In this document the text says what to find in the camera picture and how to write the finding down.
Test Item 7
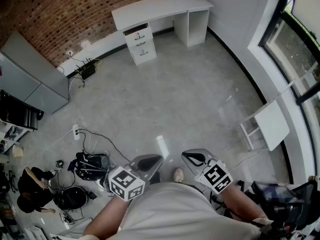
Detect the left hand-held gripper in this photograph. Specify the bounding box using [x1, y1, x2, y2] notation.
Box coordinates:
[107, 154, 164, 202]

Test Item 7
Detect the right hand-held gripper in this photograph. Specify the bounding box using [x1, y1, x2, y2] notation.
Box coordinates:
[181, 148, 234, 195]

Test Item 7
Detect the person's right forearm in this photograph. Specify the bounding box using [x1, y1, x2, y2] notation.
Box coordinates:
[219, 182, 273, 225]

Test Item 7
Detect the person's left forearm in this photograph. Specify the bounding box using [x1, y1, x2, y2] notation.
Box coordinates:
[82, 195, 132, 240]

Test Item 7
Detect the white desk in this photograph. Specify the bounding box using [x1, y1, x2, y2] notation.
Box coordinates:
[111, 0, 215, 66]

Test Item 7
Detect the black bag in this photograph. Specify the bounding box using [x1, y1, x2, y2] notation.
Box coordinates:
[74, 151, 111, 181]

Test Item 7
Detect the person's beige shirt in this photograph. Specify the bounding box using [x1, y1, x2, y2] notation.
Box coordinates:
[113, 181, 266, 240]

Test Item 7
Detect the round black case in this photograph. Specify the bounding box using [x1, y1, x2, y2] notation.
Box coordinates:
[53, 186, 88, 211]

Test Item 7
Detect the black screen device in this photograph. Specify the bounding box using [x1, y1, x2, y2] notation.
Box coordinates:
[251, 180, 298, 210]

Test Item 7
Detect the white folding chair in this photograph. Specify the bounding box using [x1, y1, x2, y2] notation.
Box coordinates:
[238, 100, 291, 152]

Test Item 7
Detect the beige bucket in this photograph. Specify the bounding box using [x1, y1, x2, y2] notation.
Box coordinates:
[11, 143, 24, 158]

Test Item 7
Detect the black router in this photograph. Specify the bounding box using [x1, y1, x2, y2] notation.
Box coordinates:
[74, 57, 97, 81]

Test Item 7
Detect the black storage rack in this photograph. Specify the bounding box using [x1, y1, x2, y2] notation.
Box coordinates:
[0, 90, 45, 131]

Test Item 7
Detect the black framed window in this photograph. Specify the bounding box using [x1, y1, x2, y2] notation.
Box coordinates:
[258, 0, 320, 107]

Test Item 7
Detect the grey metal cabinet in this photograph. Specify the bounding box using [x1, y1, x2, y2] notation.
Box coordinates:
[0, 31, 70, 115]

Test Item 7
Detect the black floor cable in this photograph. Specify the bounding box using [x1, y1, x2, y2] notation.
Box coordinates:
[77, 128, 131, 162]

